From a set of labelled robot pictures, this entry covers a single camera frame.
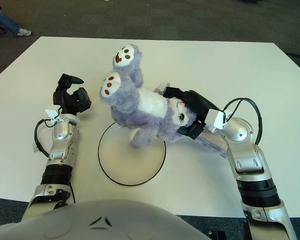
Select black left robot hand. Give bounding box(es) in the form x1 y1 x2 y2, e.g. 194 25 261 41
52 73 92 117

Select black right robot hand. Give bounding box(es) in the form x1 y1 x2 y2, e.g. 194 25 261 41
162 86 222 140

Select purple plush bunny doll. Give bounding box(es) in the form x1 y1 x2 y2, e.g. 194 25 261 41
99 43 228 160

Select white plate with black rim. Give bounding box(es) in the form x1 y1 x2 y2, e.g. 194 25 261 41
97 122 167 186

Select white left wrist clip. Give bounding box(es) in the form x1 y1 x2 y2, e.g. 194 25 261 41
45 106 62 122

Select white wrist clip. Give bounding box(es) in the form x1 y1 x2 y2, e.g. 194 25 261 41
45 106 62 122
205 108 232 133

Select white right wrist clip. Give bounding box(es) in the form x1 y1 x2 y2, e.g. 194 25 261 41
205 108 232 133

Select white sneaker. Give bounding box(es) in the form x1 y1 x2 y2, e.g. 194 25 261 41
16 28 33 37

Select person legs in blue jeans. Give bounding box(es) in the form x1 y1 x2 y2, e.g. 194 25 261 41
0 4 22 36

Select grey robot torso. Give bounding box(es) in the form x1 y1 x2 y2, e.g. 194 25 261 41
0 199 208 240

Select black box under table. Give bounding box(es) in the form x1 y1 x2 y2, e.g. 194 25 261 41
207 228 227 240

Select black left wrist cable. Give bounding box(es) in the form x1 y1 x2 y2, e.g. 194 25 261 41
34 119 56 158

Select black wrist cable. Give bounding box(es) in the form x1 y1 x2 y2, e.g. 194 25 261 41
34 119 56 158
223 97 263 145

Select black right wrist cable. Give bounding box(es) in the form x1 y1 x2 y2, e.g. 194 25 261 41
223 97 263 145

